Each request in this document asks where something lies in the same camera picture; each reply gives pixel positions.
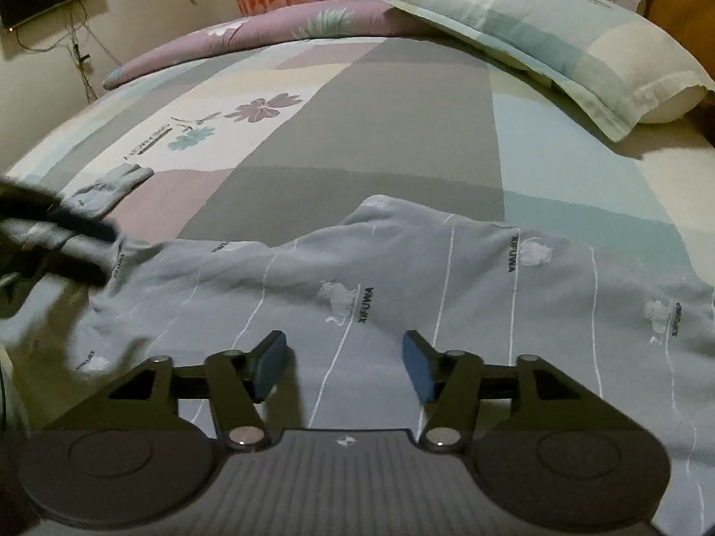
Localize hanging wall cables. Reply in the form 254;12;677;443
11;3;124;104

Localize purple floral quilt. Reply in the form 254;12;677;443
102;0;431;90

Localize large checked pillow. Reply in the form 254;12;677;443
377;0;715;143

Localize wooden headboard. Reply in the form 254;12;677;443
586;0;715;140

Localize grey printed pajama pants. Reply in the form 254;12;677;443
0;162;715;536

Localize bed with patchwork sheet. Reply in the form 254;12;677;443
0;33;715;536

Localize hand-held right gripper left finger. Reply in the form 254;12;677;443
106;329;291;453

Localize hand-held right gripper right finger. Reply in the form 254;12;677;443
402;329;587;453

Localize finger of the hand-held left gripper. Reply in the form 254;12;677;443
0;250;109;291
0;177;118;242

